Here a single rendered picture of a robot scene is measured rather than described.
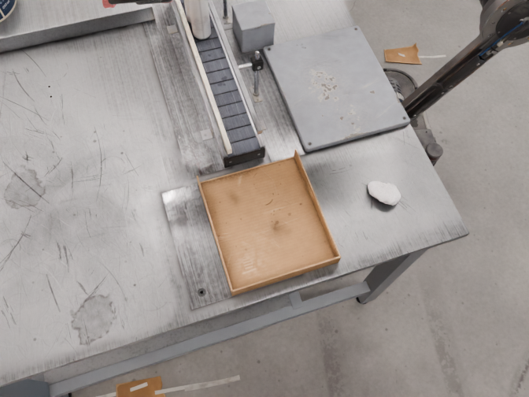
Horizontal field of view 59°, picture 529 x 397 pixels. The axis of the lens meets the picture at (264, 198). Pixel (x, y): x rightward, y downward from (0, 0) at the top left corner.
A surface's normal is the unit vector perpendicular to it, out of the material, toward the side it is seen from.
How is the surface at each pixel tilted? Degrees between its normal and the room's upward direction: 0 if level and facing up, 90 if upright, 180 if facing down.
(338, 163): 0
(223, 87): 0
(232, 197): 0
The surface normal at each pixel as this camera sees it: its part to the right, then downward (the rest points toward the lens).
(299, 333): 0.03, -0.43
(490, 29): 0.12, 0.90
